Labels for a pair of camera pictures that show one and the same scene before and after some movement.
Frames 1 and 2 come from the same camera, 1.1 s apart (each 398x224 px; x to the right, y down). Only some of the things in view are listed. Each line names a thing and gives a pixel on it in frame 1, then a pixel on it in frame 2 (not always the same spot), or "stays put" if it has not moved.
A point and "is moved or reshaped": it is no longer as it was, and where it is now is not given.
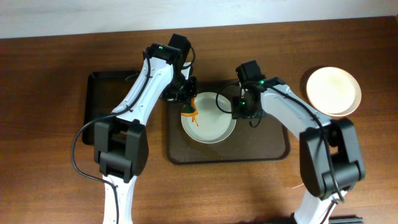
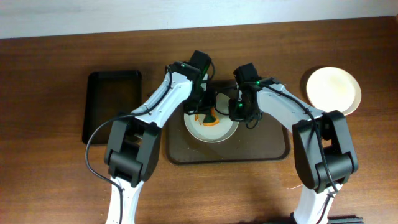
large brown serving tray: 264,140 stays put
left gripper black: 181,92 → 200,107
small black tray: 104,91 stays put
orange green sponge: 192,112 is moved or reshaped
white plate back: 334,91 stays put
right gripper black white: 241,107 stays put
